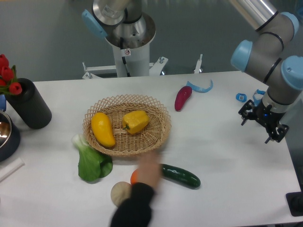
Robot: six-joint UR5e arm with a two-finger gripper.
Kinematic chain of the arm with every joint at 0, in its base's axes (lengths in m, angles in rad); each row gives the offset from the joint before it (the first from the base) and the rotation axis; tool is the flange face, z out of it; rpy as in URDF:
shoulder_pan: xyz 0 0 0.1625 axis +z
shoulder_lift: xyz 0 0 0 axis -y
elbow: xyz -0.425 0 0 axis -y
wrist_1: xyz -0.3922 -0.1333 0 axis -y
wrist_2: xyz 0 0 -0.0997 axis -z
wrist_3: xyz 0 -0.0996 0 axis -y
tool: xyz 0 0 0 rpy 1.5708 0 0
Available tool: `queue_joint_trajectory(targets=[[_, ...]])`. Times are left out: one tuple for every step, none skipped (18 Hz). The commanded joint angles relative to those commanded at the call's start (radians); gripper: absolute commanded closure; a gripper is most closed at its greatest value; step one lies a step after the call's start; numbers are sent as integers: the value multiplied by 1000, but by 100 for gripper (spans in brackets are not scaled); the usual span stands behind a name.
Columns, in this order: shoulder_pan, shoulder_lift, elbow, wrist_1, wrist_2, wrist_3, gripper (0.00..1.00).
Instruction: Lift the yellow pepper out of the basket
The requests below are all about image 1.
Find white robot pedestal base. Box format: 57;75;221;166
81;10;169;78

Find beige steamed bun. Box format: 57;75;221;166
110;182;132;207

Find dark bowl metal inside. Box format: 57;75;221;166
0;111;21;162

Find yellow mango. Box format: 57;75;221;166
91;112;116;148

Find blue object left edge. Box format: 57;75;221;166
0;95;7;112

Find blurred human hand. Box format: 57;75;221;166
137;151;162;190

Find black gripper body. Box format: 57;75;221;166
253;100;286;129

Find small blue tape roll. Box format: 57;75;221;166
235;93;247;103

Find yellow bell pepper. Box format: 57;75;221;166
122;110;150;134

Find black sleeved forearm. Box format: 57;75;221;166
110;183;155;227

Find white flat stick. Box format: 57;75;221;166
0;158;25;182

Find black cylindrical vase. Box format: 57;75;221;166
5;78;52;129

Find black device table corner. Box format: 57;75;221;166
285;192;303;217

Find blue ribbon tangle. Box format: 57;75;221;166
252;89;265;106

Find woven wicker basket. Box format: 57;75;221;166
82;95;171;157

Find blue curved tape strip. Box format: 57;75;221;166
186;80;214;93

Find red artificial tulips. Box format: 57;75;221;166
0;54;22;96

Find green bok choy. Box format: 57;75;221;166
72;134;113;183

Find purple sweet potato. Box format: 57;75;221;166
175;86;192;112

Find orange mandarin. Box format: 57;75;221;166
130;169;138;185

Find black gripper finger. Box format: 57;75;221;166
265;124;289;143
238;100;255;125

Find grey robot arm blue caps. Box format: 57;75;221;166
82;0;303;142

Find dark green cucumber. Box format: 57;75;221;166
161;164;201;189

